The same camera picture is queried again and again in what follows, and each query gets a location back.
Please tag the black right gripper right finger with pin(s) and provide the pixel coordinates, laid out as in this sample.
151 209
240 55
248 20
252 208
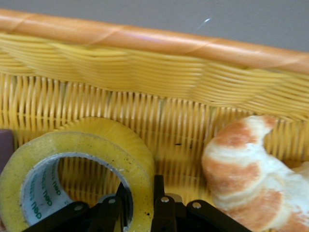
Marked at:
173 217

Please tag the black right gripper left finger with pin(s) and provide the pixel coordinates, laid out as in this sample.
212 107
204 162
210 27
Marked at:
103 212

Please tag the yellowish clear tape roll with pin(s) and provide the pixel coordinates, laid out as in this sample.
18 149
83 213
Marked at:
72 145

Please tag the toy croissant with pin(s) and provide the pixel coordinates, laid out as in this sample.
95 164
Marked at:
241 169

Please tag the orange woven tray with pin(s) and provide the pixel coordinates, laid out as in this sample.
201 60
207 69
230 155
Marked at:
144 108

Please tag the purple foam block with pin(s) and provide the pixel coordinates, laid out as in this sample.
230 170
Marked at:
4 149

